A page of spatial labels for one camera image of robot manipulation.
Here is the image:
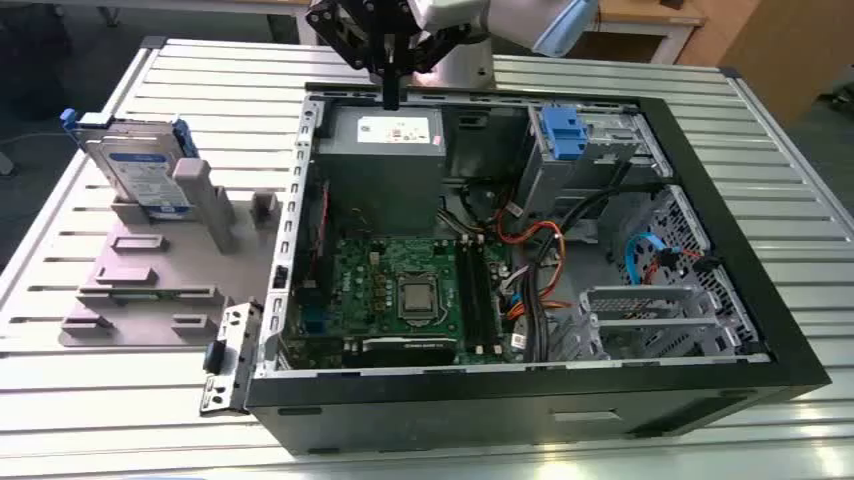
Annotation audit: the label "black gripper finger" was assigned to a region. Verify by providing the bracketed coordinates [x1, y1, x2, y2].
[305, 0, 397, 109]
[396, 27, 464, 111]

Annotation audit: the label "hard disk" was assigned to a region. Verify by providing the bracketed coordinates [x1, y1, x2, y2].
[59, 108, 197, 221]

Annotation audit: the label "blue drive latch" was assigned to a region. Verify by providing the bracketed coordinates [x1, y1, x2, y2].
[541, 105, 590, 161]

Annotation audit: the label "grey power supply unit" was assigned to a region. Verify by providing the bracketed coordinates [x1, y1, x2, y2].
[313, 107, 448, 239]

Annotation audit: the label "metal optical drive cage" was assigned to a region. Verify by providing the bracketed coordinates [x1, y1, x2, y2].
[520, 102, 673, 216]

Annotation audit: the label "CPU socket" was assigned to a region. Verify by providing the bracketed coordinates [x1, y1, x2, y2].
[393, 269, 450, 329]

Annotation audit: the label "green motherboard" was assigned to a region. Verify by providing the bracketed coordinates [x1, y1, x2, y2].
[293, 234, 529, 366]

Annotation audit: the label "silver CPU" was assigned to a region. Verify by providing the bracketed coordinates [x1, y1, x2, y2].
[402, 285, 440, 314]

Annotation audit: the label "black RAM slot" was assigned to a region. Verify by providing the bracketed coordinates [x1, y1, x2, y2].
[472, 234, 508, 355]
[457, 234, 488, 355]

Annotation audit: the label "grey parts rack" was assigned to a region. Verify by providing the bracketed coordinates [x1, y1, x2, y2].
[59, 158, 286, 349]

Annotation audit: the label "brown wooden cabinet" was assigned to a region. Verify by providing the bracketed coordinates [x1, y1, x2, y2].
[680, 0, 854, 126]

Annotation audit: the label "black graphics card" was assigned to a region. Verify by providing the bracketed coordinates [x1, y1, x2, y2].
[344, 334, 460, 369]

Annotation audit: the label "black PC case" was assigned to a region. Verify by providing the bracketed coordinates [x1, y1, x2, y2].
[244, 82, 835, 456]

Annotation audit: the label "wooden desk white frame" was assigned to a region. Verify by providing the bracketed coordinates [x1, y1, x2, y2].
[266, 0, 709, 66]

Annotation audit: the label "yellow black supply wires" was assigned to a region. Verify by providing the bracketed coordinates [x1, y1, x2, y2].
[437, 194, 489, 239]

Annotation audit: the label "thin red wire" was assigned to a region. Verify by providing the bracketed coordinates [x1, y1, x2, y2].
[308, 178, 334, 289]

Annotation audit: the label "orange red wire bundle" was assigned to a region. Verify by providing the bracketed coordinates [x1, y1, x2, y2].
[497, 219, 576, 321]

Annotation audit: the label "blue data wire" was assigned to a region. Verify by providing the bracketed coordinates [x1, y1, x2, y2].
[624, 232, 683, 286]

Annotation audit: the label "black cable bundle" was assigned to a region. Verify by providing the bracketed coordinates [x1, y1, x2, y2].
[520, 182, 673, 364]

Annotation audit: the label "disk power wire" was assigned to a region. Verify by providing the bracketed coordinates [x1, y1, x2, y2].
[657, 247, 727, 276]

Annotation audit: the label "metal expansion card bracket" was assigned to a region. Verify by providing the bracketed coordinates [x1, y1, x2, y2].
[198, 298, 268, 419]

